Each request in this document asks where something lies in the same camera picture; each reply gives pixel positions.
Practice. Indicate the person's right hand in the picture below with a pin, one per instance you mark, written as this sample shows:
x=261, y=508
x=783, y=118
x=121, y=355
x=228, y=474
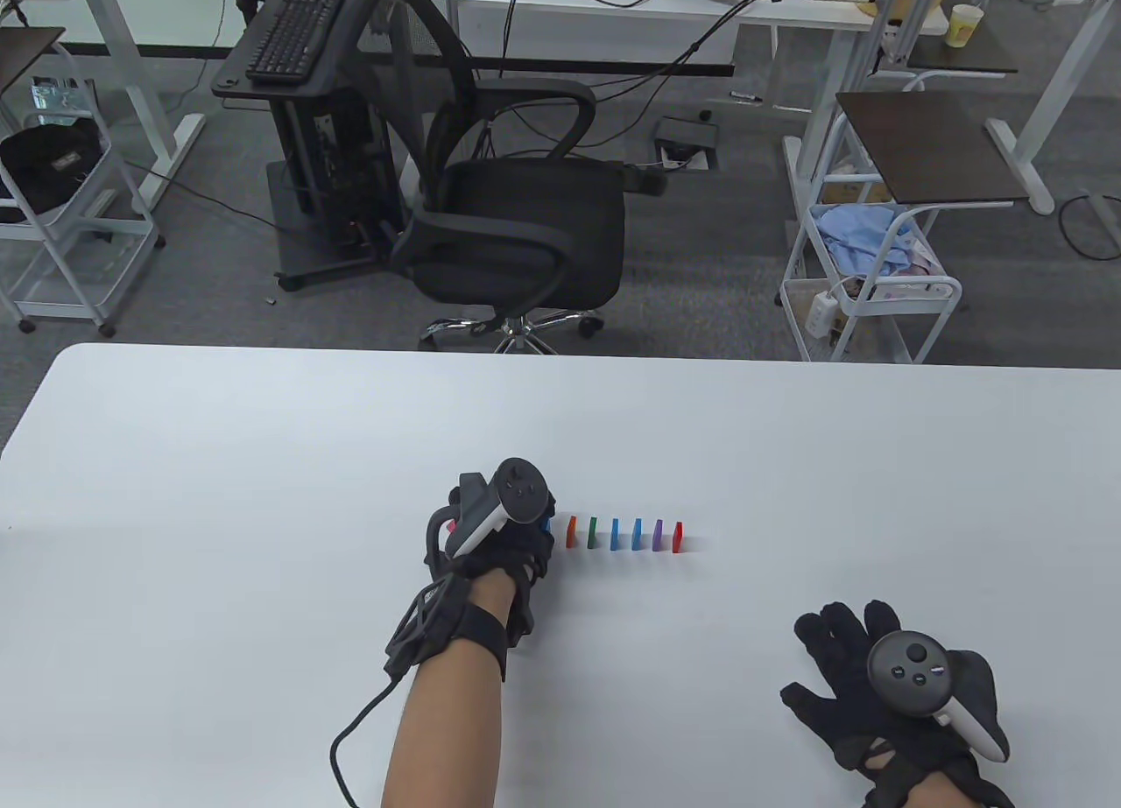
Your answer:
x=832, y=668

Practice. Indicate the person's left hand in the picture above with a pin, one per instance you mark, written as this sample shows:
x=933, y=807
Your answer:
x=525, y=550

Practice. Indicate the grey white handheld controller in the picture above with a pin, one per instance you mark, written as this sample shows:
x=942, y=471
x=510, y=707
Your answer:
x=518, y=488
x=906, y=672

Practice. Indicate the green domino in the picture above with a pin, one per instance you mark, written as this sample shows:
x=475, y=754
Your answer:
x=593, y=533

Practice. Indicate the black office chair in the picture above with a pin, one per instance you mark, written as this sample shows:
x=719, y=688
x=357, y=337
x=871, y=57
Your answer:
x=525, y=221

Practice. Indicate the white power strip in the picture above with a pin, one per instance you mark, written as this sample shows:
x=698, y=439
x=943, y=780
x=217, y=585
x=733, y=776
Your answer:
x=821, y=313

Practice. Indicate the white rolling utility cart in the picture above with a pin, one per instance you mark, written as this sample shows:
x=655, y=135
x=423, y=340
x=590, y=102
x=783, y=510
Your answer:
x=941, y=293
x=105, y=221

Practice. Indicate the light blue cloth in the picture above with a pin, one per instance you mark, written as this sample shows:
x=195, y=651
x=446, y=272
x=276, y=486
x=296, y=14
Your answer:
x=863, y=235

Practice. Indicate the grey floor power box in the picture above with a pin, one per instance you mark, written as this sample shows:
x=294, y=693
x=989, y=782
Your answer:
x=687, y=134

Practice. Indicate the black rolling computer stand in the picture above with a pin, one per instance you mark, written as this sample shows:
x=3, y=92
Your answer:
x=306, y=134

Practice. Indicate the cardboard box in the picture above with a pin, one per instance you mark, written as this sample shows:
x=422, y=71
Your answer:
x=858, y=193

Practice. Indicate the dark brown side table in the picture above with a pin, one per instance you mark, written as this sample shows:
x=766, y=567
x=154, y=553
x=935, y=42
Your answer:
x=937, y=147
x=26, y=55
x=963, y=59

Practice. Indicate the black keyboard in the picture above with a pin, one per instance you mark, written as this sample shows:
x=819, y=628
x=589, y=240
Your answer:
x=293, y=33

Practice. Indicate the black bag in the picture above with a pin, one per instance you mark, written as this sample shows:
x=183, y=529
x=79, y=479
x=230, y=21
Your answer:
x=48, y=165

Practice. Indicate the clear plastic packet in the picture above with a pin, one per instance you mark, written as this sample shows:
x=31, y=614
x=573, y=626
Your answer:
x=57, y=99

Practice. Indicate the yellow white paper cup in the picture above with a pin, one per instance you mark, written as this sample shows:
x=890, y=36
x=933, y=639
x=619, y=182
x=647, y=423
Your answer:
x=963, y=27

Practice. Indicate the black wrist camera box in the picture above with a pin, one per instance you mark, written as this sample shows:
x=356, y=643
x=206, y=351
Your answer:
x=420, y=620

